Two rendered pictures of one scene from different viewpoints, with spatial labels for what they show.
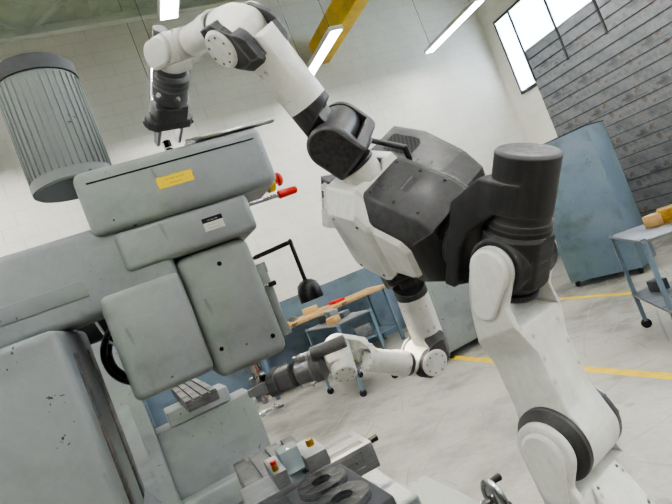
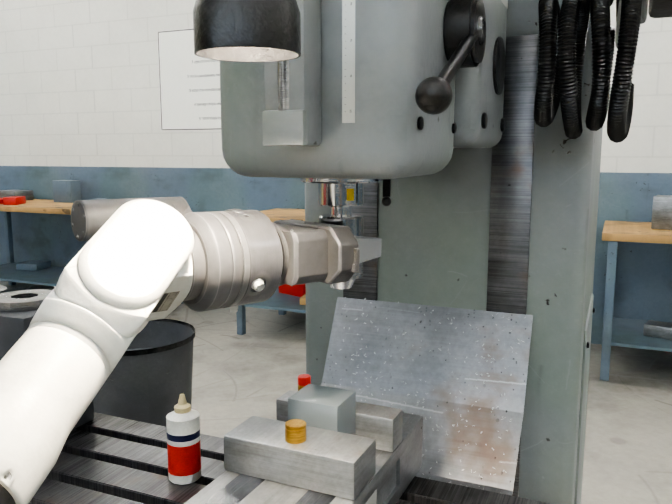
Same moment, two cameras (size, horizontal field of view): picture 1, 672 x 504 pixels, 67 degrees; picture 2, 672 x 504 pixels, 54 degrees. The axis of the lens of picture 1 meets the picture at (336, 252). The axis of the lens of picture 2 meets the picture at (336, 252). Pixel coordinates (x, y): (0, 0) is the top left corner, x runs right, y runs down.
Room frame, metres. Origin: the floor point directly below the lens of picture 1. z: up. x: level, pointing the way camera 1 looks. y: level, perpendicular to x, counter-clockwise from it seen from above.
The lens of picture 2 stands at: (1.86, -0.17, 1.33)
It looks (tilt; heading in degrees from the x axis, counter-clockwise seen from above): 9 degrees down; 134
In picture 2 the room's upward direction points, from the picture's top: straight up
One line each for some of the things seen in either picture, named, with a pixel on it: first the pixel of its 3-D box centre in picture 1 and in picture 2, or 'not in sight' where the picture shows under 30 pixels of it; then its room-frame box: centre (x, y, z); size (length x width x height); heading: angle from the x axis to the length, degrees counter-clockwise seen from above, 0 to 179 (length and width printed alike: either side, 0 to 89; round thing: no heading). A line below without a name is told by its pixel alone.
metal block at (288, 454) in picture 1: (289, 458); (322, 420); (1.36, 0.31, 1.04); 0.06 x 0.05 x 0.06; 20
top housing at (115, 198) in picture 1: (178, 190); not in sight; (1.38, 0.33, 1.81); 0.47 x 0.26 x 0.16; 111
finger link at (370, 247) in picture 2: not in sight; (360, 250); (1.41, 0.32, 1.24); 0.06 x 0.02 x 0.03; 86
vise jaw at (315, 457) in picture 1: (310, 453); (299, 454); (1.38, 0.26, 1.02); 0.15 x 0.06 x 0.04; 20
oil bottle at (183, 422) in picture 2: not in sight; (183, 435); (1.19, 0.24, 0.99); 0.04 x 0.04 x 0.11
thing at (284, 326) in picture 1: (270, 299); (291, 22); (1.42, 0.22, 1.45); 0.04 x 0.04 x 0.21; 21
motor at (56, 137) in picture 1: (54, 130); not in sight; (1.29, 0.55, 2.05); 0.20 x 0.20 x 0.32
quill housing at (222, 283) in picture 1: (228, 306); (343, 16); (1.38, 0.33, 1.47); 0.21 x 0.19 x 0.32; 21
